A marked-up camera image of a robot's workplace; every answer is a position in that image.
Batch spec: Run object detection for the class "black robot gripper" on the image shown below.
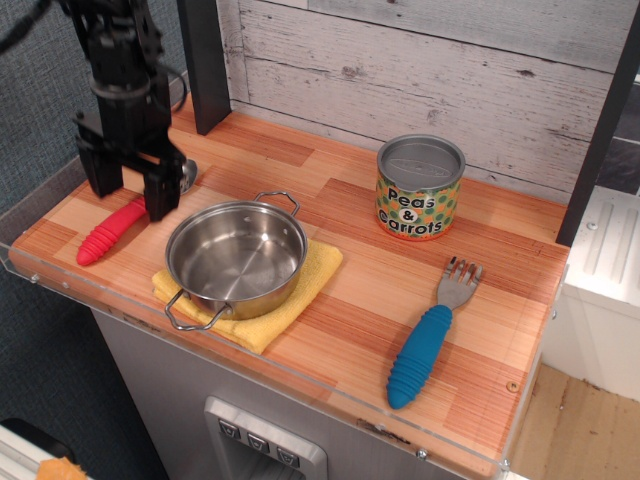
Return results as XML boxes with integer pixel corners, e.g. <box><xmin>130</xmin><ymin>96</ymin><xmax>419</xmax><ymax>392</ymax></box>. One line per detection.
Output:
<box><xmin>74</xmin><ymin>89</ymin><xmax>186</xmax><ymax>222</ymax></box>

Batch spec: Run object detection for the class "red handled metal spoon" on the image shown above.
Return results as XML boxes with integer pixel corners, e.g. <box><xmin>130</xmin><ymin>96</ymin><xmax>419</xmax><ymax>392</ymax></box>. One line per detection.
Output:
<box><xmin>76</xmin><ymin>194</ymin><xmax>147</xmax><ymax>266</ymax></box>

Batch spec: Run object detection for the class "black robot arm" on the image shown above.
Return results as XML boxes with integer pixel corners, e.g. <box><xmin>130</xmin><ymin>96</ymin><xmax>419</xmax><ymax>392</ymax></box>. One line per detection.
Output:
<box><xmin>61</xmin><ymin>1</ymin><xmax>186</xmax><ymax>222</ymax></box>

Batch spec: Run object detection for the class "stainless steel pot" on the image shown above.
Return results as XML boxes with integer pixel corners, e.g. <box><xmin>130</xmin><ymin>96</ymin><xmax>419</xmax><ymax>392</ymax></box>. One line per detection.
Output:
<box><xmin>164</xmin><ymin>191</ymin><xmax>309</xmax><ymax>331</ymax></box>

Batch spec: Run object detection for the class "yellow folded cloth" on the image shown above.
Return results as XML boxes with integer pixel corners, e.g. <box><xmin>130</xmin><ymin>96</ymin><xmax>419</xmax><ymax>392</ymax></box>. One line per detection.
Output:
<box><xmin>151</xmin><ymin>240</ymin><xmax>343</xmax><ymax>354</ymax></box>

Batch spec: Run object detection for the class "peas and carrots can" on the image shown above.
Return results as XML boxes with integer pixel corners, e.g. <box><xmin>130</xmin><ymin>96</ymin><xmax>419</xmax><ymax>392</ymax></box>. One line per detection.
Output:
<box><xmin>375</xmin><ymin>134</ymin><xmax>466</xmax><ymax>242</ymax></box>

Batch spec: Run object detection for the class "grey toy fridge dispenser panel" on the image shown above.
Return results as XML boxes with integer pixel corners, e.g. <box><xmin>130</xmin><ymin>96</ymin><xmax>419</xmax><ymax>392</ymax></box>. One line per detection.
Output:
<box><xmin>204</xmin><ymin>396</ymin><xmax>329</xmax><ymax>479</ymax></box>

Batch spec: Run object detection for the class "orange object bottom left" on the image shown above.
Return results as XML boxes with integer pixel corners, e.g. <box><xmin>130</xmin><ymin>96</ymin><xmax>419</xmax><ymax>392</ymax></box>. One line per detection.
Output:
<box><xmin>36</xmin><ymin>457</ymin><xmax>88</xmax><ymax>480</ymax></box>

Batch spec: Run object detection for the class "white cabinet at right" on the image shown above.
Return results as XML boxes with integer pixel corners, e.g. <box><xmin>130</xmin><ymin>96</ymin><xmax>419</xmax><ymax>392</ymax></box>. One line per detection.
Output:
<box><xmin>542</xmin><ymin>186</ymin><xmax>639</xmax><ymax>400</ymax></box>

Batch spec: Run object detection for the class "dark left vertical post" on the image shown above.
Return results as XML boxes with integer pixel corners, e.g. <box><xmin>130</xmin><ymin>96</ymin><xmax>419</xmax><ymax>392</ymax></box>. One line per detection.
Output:
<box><xmin>177</xmin><ymin>0</ymin><xmax>232</xmax><ymax>135</ymax></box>

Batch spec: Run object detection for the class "dark vertical post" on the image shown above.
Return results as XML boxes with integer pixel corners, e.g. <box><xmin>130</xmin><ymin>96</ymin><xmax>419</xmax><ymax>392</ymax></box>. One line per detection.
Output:
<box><xmin>177</xmin><ymin>0</ymin><xmax>232</xmax><ymax>135</ymax></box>
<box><xmin>555</xmin><ymin>0</ymin><xmax>640</xmax><ymax>247</ymax></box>

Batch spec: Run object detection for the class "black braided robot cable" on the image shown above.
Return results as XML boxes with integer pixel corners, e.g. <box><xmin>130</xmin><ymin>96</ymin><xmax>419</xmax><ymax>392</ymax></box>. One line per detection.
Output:
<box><xmin>0</xmin><ymin>0</ymin><xmax>54</xmax><ymax>54</ymax></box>

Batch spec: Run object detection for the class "blue handled metal fork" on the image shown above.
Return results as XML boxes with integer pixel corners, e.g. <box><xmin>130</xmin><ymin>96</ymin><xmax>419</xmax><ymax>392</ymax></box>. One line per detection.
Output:
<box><xmin>386</xmin><ymin>257</ymin><xmax>483</xmax><ymax>410</ymax></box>

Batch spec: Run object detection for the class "dark right vertical post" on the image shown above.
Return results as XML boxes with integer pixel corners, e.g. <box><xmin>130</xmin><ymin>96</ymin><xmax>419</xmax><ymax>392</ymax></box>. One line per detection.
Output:
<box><xmin>555</xmin><ymin>0</ymin><xmax>640</xmax><ymax>247</ymax></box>

